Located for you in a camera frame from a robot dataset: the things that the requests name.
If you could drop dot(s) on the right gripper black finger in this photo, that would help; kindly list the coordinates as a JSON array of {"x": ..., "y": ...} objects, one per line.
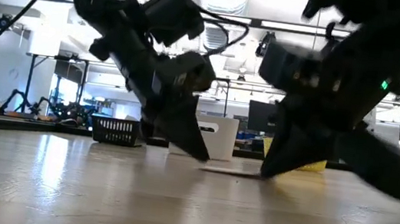
[{"x": 296, "y": 148}]

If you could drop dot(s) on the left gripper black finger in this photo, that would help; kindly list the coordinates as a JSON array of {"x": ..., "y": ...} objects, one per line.
[
  {"x": 146, "y": 130},
  {"x": 182, "y": 129}
]

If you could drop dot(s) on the neighbouring station black robot arm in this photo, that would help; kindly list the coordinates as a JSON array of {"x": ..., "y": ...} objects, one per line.
[{"x": 64, "y": 109}]

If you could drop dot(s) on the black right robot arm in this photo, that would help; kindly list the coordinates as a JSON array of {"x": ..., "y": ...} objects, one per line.
[{"x": 390, "y": 21}]

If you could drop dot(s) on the yellow slotted plastic basket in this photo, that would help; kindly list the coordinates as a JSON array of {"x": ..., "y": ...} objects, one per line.
[{"x": 313, "y": 166}]

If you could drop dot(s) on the black slotted plastic basket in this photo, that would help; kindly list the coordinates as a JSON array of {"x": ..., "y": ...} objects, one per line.
[{"x": 114, "y": 131}]

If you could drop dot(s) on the white plastic bin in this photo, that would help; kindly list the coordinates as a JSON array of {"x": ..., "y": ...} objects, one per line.
[{"x": 221, "y": 138}]

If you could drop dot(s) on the black computer monitor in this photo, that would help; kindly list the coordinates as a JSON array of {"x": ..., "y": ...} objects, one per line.
[{"x": 259, "y": 116}]

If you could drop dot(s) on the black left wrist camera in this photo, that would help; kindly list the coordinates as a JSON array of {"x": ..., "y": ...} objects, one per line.
[{"x": 174, "y": 14}]

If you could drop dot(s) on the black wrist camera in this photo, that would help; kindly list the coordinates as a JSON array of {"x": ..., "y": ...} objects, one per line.
[
  {"x": 287, "y": 67},
  {"x": 174, "y": 14}
]

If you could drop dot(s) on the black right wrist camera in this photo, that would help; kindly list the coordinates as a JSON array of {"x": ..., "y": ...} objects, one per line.
[{"x": 287, "y": 67}]

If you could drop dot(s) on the black neighbouring rig frame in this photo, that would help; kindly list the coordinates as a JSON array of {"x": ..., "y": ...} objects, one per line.
[{"x": 56, "y": 57}]

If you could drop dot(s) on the black ceiling-hung camera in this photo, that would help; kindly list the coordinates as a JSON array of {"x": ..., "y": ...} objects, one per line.
[
  {"x": 2, "y": 22},
  {"x": 263, "y": 45}
]

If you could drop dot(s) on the black aluminium table frame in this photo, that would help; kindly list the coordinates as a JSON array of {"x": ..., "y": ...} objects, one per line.
[{"x": 8, "y": 124}]

